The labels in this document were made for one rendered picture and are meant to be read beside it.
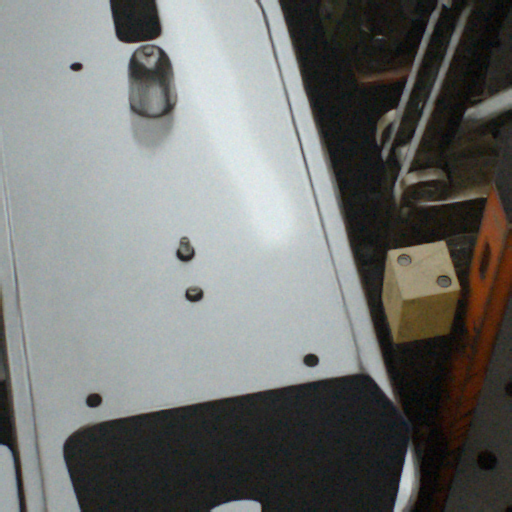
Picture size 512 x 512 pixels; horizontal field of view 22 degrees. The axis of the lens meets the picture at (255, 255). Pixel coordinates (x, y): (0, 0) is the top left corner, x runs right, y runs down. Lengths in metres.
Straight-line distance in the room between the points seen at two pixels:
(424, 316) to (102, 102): 0.28
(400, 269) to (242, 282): 0.11
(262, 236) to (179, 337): 0.09
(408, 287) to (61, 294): 0.22
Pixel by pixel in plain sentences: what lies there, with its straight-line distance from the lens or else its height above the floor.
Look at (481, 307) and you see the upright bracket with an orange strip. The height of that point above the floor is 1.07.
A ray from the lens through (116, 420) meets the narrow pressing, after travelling 0.40.
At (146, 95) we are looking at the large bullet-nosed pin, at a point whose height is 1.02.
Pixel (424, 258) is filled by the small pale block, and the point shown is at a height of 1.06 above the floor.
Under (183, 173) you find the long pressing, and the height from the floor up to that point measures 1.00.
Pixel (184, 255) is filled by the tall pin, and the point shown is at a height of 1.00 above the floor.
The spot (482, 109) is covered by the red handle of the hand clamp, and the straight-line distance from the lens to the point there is 0.78.
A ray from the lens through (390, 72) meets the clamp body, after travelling 0.98.
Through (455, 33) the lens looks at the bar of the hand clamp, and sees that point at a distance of 0.70.
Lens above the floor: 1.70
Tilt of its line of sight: 58 degrees down
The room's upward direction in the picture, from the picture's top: 1 degrees counter-clockwise
